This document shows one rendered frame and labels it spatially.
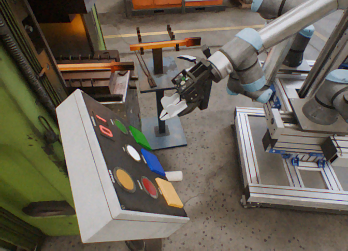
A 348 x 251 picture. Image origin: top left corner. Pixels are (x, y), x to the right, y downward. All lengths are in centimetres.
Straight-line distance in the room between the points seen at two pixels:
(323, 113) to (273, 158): 70
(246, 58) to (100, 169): 47
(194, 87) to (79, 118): 30
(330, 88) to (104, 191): 95
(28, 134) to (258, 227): 146
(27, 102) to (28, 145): 16
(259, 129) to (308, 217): 71
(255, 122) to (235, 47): 135
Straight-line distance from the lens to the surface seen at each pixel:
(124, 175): 40
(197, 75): 60
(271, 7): 108
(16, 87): 66
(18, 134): 76
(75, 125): 49
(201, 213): 161
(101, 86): 94
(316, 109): 113
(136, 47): 126
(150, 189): 46
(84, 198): 40
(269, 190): 155
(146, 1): 455
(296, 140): 122
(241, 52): 62
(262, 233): 167
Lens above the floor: 151
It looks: 47 degrees down
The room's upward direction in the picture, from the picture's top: straight up
